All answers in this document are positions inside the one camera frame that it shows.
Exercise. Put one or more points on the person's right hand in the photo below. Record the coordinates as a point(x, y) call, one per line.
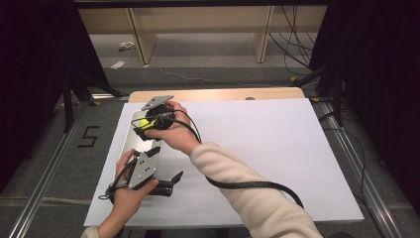
point(175, 135)

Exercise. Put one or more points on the black metal stand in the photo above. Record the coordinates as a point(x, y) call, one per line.
point(71, 95)
point(330, 79)

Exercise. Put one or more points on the aluminium floor rail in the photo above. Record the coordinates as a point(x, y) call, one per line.
point(43, 178)
point(360, 172)

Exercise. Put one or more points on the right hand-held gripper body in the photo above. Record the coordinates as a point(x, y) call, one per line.
point(158, 114)

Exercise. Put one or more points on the beige wooden bench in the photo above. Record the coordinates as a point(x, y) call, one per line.
point(204, 20)

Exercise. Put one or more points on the small white floor device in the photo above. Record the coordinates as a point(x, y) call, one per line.
point(126, 45)

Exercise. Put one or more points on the person's left hand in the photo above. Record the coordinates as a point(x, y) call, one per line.
point(128, 198)

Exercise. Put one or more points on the flat white floor scrap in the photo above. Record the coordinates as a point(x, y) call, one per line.
point(118, 64)

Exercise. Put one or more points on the white table sheet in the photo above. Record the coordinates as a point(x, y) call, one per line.
point(264, 148)

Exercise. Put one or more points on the black curtain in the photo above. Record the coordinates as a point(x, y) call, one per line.
point(33, 66)
point(379, 82)

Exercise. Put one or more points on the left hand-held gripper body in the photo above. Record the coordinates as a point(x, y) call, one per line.
point(143, 168)

